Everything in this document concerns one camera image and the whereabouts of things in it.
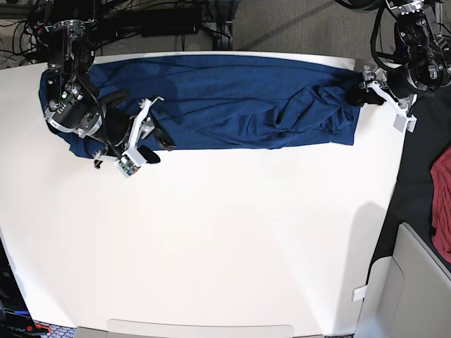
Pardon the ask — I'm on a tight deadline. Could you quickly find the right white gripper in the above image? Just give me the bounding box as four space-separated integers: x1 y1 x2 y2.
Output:
93 96 176 165

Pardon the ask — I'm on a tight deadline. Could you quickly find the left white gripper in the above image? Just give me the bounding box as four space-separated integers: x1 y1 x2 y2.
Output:
345 68 418 116

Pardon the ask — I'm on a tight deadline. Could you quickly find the blue long-sleeve T-shirt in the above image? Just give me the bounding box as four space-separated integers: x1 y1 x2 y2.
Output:
39 55 360 158

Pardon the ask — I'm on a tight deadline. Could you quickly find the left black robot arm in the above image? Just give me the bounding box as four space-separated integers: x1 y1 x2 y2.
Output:
339 1 450 117

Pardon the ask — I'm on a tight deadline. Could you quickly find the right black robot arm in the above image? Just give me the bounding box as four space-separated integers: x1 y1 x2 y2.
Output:
43 1 175 174

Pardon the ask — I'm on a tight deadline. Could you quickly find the red cloth pile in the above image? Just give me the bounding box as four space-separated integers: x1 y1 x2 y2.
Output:
430 146 451 263

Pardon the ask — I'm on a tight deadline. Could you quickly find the beige plastic bin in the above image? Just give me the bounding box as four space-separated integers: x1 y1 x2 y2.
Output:
354 223 450 338

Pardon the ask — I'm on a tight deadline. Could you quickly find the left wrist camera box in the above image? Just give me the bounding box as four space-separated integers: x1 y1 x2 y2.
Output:
393 114 417 133

